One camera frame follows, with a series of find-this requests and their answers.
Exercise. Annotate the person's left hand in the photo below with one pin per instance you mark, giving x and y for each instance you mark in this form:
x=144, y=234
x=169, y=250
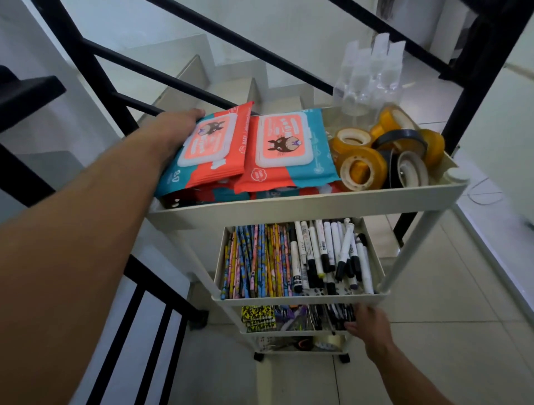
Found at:
x=175, y=129

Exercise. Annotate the person's right hand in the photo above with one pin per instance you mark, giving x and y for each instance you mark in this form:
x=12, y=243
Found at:
x=371, y=327

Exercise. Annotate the pile of black pens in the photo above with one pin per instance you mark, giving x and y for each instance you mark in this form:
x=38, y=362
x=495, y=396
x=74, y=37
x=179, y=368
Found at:
x=333, y=316

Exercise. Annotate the large clear tape roll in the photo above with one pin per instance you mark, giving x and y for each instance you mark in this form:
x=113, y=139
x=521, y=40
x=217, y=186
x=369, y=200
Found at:
x=329, y=342

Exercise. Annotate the pile of small staplers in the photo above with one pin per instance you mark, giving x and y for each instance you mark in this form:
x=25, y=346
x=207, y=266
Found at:
x=292, y=318

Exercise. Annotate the row of black-capped white markers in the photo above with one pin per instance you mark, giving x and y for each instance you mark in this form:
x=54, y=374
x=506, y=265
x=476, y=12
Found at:
x=329, y=254

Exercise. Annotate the pile of teal wipe packets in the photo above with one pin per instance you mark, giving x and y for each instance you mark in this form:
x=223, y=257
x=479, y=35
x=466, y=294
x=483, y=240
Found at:
x=283, y=146

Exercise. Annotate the yellow black patterned packets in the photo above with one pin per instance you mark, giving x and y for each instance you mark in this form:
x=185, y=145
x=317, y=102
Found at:
x=258, y=318

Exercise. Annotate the pile of colourful patterned pencils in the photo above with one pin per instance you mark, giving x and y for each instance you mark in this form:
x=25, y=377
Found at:
x=258, y=260

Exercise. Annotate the beige plastic cart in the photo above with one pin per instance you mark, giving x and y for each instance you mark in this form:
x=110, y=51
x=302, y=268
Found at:
x=308, y=204

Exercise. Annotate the pile of small tape rolls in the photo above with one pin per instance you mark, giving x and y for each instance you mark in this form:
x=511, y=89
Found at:
x=363, y=167

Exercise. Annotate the person's right forearm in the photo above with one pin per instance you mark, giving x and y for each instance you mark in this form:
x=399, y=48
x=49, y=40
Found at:
x=409, y=379

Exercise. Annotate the black metal stair railing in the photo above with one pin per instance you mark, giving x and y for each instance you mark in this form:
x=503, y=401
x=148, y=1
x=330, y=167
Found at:
x=137, y=313
x=479, y=75

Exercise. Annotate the white partition board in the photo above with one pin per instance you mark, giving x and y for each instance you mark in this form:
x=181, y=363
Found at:
x=500, y=125

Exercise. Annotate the grey metal partition frame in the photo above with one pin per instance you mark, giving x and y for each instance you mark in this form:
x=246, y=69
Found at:
x=492, y=254

